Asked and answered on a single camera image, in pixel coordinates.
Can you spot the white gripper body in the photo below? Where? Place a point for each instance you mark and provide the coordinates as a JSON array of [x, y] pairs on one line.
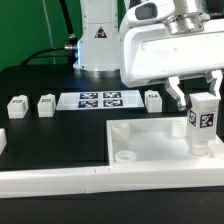
[[151, 54]]

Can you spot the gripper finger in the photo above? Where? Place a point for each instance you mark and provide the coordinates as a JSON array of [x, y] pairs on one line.
[[172, 87], [214, 79]]

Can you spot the white square table top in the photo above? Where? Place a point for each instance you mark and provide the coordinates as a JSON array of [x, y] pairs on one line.
[[152, 139]]

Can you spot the white U-shaped obstacle fence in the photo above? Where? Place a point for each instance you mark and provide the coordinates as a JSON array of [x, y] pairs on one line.
[[208, 170]]

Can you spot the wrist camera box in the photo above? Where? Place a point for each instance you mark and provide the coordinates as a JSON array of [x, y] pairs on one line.
[[149, 12]]

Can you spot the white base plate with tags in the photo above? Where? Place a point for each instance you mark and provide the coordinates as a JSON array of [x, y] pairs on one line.
[[99, 100]]

